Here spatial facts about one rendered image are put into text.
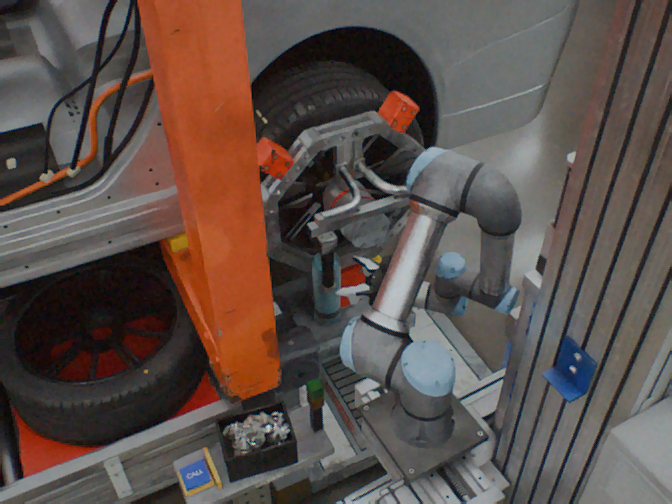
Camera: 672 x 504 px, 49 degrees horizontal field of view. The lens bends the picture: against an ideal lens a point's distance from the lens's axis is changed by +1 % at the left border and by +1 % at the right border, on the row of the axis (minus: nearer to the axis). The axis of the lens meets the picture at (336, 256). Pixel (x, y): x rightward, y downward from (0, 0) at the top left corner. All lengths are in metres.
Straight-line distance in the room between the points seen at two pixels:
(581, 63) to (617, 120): 3.81
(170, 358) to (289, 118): 0.83
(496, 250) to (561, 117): 2.71
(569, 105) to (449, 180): 2.93
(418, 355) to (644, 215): 0.64
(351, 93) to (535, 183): 1.84
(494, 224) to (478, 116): 1.11
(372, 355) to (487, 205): 0.41
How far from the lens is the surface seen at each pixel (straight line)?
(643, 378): 1.28
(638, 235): 1.15
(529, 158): 3.99
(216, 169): 1.58
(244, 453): 2.04
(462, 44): 2.46
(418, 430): 1.70
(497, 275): 1.79
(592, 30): 5.33
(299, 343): 2.44
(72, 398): 2.32
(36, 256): 2.28
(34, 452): 2.55
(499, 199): 1.57
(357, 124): 2.11
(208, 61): 1.45
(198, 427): 2.34
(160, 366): 2.32
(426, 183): 1.60
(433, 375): 1.57
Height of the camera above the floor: 2.29
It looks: 44 degrees down
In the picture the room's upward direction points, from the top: 1 degrees counter-clockwise
